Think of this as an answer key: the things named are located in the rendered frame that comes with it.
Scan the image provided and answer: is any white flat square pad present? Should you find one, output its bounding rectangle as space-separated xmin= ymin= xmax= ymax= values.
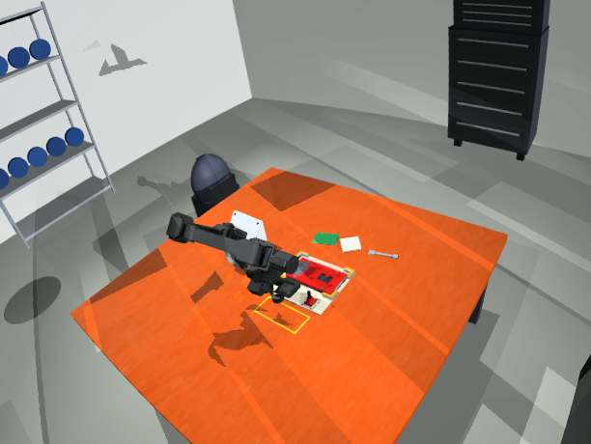
xmin=340 ymin=236 xmax=361 ymax=253

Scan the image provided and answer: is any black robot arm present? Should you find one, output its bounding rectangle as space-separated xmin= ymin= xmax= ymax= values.
xmin=166 ymin=212 xmax=299 ymax=297

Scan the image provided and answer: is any black tyre with grey wheel rim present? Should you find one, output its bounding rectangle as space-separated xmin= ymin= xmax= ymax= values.
xmin=271 ymin=292 xmax=284 ymax=304

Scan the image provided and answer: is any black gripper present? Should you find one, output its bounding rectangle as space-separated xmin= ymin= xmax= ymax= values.
xmin=246 ymin=267 xmax=301 ymax=301

